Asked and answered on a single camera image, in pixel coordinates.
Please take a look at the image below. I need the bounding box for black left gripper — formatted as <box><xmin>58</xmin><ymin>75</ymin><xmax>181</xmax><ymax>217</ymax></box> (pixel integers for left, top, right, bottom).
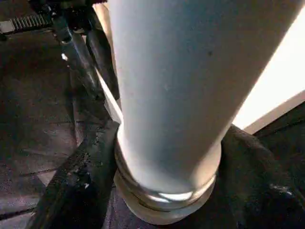
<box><xmin>0</xmin><ymin>0</ymin><xmax>120</xmax><ymax>101</ymax></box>

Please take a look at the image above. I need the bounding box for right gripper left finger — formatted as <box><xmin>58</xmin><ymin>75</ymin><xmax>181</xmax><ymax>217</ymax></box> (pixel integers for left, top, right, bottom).
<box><xmin>25</xmin><ymin>120</ymin><xmax>120</xmax><ymax>229</ymax></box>

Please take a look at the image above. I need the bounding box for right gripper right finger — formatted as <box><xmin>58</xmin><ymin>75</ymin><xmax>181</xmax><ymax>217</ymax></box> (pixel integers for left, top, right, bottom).
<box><xmin>213</xmin><ymin>124</ymin><xmax>305</xmax><ymax>229</ymax></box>

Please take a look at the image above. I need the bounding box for white plastic table leg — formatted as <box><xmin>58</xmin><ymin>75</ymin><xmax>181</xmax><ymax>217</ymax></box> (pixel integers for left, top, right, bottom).
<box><xmin>107</xmin><ymin>0</ymin><xmax>304</xmax><ymax>226</ymax></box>

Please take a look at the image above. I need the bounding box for white plastic table top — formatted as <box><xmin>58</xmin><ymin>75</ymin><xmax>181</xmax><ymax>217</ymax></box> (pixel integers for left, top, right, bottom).
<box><xmin>92</xmin><ymin>0</ymin><xmax>305</xmax><ymax>135</ymax></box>

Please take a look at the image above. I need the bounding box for black mat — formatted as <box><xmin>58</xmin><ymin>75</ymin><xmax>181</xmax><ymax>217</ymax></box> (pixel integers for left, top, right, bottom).
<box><xmin>0</xmin><ymin>26</ymin><xmax>305</xmax><ymax>229</ymax></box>

